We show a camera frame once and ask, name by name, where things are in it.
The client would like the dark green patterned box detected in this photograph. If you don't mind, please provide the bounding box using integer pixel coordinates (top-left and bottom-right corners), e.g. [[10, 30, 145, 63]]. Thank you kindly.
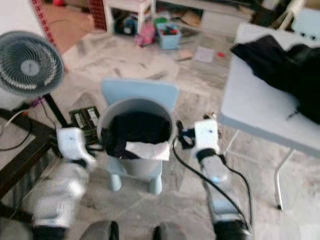
[[69, 106, 102, 132]]

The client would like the grey round laundry bin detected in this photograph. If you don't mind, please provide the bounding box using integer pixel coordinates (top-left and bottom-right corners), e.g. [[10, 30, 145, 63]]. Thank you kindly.
[[97, 98, 176, 177]]

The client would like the dark wood low table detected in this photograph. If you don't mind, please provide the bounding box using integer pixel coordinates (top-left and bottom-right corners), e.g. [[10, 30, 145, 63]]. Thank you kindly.
[[0, 107, 53, 221]]

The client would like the pale grey folding table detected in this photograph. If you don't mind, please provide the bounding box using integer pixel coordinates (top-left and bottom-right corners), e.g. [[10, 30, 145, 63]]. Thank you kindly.
[[219, 22, 320, 211]]

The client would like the brown cardboard piece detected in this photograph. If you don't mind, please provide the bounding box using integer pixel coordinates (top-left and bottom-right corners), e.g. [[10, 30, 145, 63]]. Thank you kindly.
[[176, 49, 195, 61]]

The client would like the pale paper sheet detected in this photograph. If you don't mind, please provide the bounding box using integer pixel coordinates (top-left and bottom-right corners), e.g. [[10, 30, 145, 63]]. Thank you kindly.
[[194, 46, 215, 63]]

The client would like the grey robot left leg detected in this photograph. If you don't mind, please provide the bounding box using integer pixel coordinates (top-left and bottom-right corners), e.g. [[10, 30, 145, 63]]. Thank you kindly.
[[80, 220, 120, 240]]

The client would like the pale blue toy basket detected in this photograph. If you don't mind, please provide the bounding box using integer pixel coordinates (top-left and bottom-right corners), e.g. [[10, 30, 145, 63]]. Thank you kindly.
[[156, 19, 182, 51]]

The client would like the pink backpack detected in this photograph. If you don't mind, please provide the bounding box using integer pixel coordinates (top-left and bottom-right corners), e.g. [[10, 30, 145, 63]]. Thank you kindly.
[[139, 22, 157, 47]]

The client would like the grey standing fan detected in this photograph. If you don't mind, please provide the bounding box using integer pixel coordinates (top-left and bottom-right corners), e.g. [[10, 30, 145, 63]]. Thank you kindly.
[[0, 31, 78, 151]]

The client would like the dark navy garment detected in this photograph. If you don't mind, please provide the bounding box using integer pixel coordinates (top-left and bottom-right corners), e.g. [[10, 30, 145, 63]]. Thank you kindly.
[[230, 34, 303, 96]]

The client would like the white low tv console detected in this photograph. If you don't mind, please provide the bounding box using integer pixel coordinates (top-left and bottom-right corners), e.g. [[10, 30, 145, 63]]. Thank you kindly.
[[155, 0, 256, 36]]

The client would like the dark bag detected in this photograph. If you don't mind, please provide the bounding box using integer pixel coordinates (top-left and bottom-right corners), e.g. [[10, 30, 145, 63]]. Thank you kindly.
[[121, 15, 140, 36]]

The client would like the small white wooden table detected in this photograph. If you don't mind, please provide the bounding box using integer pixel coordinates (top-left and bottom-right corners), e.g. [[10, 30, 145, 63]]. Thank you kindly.
[[102, 0, 156, 33]]

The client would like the white chair pale blue back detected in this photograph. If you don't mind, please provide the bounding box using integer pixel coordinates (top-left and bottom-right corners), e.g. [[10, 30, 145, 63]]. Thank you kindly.
[[277, 0, 320, 36]]

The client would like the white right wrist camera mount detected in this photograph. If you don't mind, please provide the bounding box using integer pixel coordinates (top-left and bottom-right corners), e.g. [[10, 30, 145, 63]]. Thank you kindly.
[[193, 119, 219, 156]]

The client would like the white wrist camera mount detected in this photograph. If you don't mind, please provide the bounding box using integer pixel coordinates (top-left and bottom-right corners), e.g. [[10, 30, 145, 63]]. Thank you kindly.
[[193, 119, 219, 156], [56, 127, 96, 168]]

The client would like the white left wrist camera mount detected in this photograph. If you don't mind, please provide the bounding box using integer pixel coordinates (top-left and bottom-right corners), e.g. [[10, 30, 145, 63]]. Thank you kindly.
[[56, 127, 96, 168]]

